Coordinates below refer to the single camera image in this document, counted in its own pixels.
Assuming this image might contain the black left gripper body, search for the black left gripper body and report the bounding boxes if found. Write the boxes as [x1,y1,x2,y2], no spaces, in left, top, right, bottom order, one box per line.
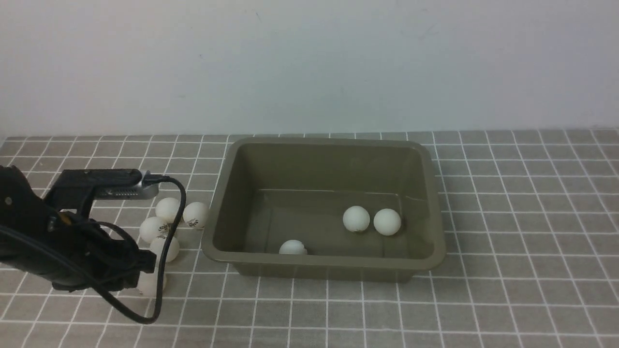
[52,212,158,291]

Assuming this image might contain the white ball with logo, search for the white ball with logo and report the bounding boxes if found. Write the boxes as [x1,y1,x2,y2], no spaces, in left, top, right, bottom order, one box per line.
[342,205,371,233]
[139,216,170,243]

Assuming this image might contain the olive green plastic bin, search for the olive green plastic bin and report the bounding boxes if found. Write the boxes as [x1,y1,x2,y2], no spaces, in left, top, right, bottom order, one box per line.
[201,137,446,282]

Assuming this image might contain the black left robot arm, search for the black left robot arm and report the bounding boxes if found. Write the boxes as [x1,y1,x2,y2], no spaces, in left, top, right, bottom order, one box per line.
[0,166,157,291]

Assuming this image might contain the black camera cable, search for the black camera cable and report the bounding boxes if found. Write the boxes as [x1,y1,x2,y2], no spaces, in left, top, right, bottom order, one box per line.
[0,175,187,324]

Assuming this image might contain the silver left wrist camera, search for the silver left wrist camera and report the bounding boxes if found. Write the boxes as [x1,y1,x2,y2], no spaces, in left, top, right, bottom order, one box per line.
[44,169,160,213]

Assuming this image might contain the grey checkered tablecloth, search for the grey checkered tablecloth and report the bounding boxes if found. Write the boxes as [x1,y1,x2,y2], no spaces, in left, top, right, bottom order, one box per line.
[0,128,619,348]

